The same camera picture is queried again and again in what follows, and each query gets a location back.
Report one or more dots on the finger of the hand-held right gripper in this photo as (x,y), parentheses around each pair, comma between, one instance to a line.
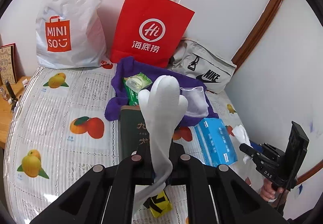
(260,147)
(249,152)

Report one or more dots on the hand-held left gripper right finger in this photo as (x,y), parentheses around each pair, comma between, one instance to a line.
(184,161)

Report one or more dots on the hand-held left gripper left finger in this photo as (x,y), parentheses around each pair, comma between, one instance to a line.
(133,163)

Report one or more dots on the white tissue sheet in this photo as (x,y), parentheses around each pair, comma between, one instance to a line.
(241,134)

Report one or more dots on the blue tissue pack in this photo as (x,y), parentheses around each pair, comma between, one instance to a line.
(214,143)

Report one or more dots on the white fabric glove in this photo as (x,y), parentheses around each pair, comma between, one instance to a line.
(161,118)

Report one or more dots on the white sponge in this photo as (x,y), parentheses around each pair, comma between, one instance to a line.
(195,103)

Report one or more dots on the purple towel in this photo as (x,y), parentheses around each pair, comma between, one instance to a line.
(121,105)

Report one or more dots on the green wet wipes packet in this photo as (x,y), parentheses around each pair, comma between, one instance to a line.
(135,88)

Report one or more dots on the person's right hand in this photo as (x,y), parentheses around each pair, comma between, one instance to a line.
(267,190)

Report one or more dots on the dark tea tin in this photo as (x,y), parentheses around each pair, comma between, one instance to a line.
(131,133)

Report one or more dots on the fruit printed tablecloth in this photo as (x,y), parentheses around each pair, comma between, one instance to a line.
(75,93)

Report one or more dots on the grey waist bag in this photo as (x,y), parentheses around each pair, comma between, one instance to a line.
(209,62)

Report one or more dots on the small red packet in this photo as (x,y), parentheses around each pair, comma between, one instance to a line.
(106,64)

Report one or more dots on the wooden nightstand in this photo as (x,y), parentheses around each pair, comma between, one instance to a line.
(5,123)

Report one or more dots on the red paper bag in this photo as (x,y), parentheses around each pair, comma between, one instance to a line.
(151,25)

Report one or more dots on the patterned brown book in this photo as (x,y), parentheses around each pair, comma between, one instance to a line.
(7,62)

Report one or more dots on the white plastic shopping bag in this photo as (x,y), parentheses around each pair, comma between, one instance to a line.
(73,12)

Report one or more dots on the brown wooden door frame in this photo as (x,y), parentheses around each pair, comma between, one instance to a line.
(262,19)

